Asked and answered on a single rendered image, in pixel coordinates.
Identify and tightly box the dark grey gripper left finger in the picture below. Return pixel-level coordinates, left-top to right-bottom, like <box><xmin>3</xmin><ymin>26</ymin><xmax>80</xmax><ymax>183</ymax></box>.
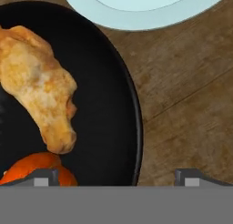
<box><xmin>4</xmin><ymin>168</ymin><xmax>59</xmax><ymax>188</ymax></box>

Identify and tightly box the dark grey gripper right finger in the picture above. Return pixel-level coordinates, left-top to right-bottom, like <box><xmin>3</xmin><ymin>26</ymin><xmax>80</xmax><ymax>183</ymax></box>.
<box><xmin>174</xmin><ymin>168</ymin><xmax>232</xmax><ymax>188</ymax></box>

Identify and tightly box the orange squash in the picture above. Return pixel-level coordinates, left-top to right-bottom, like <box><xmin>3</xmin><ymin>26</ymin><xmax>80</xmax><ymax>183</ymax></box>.
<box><xmin>0</xmin><ymin>151</ymin><xmax>78</xmax><ymax>187</ymax></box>

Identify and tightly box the golden chicken drumstick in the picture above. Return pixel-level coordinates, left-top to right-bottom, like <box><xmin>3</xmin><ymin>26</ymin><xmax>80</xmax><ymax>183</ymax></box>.
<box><xmin>0</xmin><ymin>25</ymin><xmax>78</xmax><ymax>155</ymax></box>

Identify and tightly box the pale blue bowl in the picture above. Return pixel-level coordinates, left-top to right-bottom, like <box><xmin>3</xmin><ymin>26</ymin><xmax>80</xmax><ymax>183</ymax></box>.
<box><xmin>60</xmin><ymin>0</ymin><xmax>233</xmax><ymax>32</ymax></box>

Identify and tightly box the black plate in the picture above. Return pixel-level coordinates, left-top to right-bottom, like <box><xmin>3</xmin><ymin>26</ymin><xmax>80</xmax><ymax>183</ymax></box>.
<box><xmin>0</xmin><ymin>0</ymin><xmax>144</xmax><ymax>187</ymax></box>

